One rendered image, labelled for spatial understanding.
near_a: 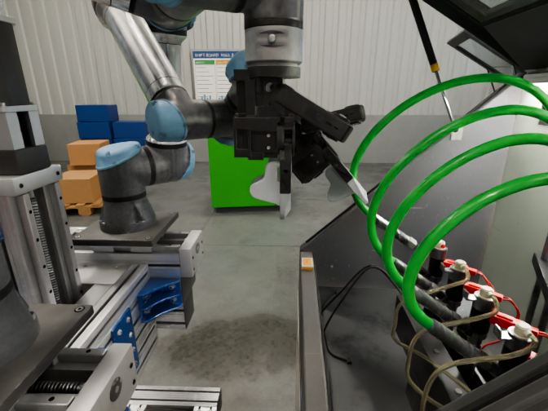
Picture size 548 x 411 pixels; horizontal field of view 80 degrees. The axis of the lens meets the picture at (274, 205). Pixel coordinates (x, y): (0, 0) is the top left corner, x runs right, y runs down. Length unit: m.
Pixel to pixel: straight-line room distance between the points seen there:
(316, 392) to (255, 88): 0.47
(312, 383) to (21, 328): 0.45
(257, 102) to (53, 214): 0.57
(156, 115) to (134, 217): 0.43
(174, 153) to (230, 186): 3.03
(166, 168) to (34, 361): 0.58
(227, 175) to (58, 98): 5.32
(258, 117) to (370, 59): 6.91
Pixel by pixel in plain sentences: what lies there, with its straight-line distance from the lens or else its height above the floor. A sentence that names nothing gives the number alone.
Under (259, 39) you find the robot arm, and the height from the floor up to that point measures 1.46.
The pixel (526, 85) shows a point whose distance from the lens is 0.69.
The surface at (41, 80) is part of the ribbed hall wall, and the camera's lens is 8.71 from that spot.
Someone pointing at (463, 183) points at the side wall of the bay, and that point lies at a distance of 1.04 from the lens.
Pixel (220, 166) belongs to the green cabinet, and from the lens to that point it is 3.95.
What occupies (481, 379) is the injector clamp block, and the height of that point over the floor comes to 0.98.
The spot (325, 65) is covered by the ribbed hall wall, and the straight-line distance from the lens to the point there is 7.15.
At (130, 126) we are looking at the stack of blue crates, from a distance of 6.86.
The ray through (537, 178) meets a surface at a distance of 0.43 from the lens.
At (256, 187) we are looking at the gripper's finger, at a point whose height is 1.27.
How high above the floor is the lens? 1.40
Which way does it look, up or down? 19 degrees down
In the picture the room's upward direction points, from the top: straight up
